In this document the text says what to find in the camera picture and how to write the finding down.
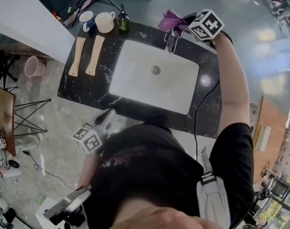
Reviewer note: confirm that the dark wooden table black legs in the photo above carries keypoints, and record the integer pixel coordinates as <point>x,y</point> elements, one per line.
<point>3,118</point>

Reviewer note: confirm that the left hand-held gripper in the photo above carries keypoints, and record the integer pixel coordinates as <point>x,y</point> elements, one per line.
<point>86,139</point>

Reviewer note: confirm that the green soap bottle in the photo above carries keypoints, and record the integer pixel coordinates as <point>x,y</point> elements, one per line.
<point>123,20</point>

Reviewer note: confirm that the light wooden curved table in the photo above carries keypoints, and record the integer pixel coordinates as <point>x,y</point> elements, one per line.
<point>271,113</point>

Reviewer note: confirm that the person's black shirt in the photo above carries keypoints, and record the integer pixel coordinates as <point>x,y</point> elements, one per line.
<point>154,175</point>

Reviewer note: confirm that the blue and white mug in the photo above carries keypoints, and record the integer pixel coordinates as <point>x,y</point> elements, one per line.
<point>86,20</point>

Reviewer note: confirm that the unused spare gripper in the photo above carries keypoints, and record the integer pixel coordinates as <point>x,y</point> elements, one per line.
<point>2,143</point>

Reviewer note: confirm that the white box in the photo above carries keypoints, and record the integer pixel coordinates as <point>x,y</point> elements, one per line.
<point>263,138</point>

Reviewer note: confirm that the black wristband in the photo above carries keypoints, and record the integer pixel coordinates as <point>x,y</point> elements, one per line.
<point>227,37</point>

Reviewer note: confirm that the purple cloth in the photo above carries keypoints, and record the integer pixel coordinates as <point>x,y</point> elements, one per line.
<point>170,20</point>

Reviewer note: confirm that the white power strip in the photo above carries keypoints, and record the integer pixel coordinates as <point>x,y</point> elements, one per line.
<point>42,164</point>

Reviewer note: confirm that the pink waste bin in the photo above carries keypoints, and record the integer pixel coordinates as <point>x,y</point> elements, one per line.
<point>34,67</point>

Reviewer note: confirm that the white sink basin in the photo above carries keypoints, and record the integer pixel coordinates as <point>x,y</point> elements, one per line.
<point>140,85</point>

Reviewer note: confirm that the person's right forearm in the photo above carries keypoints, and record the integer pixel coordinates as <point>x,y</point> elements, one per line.
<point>232,80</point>

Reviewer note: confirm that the chrome faucet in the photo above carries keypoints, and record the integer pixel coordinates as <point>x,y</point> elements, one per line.
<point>172,42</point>

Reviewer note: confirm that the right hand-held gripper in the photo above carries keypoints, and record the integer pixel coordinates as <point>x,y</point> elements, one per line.
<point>207,25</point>

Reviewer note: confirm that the person's head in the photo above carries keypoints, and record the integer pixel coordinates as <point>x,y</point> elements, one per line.
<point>164,219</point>

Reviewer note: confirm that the person's left forearm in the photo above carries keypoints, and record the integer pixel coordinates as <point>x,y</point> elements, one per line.
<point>86,170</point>

